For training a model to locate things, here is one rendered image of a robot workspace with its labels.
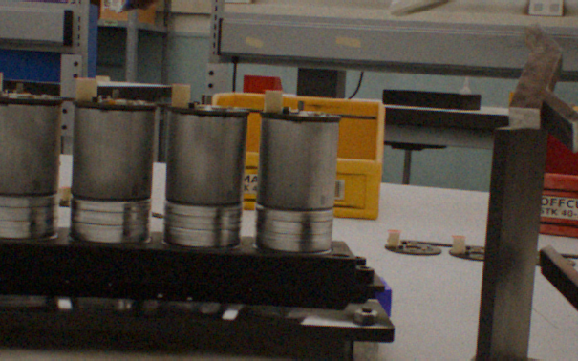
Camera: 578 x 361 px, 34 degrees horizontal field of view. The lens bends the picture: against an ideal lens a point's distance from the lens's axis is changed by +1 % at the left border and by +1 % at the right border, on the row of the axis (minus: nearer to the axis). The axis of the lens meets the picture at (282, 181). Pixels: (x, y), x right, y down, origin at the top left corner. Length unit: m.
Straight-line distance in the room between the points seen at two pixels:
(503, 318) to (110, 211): 0.12
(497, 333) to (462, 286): 0.15
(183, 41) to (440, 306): 4.63
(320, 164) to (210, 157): 0.03
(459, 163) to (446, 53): 2.17
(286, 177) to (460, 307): 0.08
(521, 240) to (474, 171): 4.42
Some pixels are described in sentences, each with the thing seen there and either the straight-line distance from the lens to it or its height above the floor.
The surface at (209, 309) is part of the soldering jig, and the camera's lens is 0.25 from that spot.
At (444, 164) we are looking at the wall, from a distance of 4.64.
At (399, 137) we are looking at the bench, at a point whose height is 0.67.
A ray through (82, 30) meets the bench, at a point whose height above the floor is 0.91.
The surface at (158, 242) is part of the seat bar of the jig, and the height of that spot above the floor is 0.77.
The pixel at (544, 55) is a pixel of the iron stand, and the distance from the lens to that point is 0.20.
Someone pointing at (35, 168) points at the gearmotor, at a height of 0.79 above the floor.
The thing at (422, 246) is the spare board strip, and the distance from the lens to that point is 0.43.
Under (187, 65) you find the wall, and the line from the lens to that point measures 4.92.
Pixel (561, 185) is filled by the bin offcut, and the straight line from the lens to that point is 0.50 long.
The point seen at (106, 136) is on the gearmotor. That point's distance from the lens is 0.28.
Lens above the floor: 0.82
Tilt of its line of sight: 7 degrees down
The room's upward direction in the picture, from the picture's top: 4 degrees clockwise
